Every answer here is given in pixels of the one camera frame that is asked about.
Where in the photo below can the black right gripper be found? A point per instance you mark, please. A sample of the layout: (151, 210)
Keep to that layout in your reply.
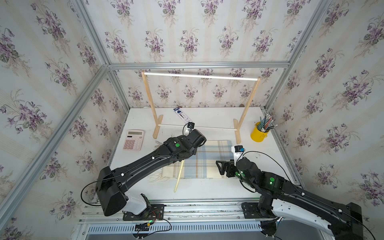
(229, 165)

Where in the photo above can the plaid blue cream scarf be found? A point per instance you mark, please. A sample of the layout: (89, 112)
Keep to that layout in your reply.
(199, 166)

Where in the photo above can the cream wooden clothes hanger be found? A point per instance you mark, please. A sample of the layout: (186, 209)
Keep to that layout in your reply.
(179, 175)

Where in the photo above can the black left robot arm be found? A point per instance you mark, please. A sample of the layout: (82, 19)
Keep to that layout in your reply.
(112, 186)

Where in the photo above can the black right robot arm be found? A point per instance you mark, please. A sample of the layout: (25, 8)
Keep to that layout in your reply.
(280, 198)

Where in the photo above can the wooden clothes rack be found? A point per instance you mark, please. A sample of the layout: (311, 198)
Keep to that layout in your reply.
(237, 123)

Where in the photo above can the yellow pen cup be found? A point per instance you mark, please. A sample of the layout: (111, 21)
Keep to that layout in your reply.
(258, 136)

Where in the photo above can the blue white flat package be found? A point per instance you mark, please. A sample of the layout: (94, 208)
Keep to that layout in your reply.
(182, 115)

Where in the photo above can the pens in cup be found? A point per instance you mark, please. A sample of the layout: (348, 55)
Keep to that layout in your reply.
(266, 124)

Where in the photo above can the pink calculator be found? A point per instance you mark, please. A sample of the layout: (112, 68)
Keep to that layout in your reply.
(134, 140)

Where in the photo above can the small circuit board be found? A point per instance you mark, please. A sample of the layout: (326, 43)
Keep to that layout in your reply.
(142, 227)

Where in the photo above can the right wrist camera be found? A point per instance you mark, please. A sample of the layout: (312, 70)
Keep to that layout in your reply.
(238, 152)

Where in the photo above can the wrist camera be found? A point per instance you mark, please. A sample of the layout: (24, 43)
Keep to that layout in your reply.
(188, 128)
(238, 152)

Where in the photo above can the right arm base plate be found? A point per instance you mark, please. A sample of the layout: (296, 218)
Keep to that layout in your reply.
(253, 210)

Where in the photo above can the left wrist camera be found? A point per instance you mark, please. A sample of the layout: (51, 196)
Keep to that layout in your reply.
(188, 128)

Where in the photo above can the aluminium rail base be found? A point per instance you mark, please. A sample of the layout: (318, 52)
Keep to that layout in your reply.
(184, 216)

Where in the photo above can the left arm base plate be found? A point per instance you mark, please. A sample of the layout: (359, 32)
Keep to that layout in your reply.
(154, 212)

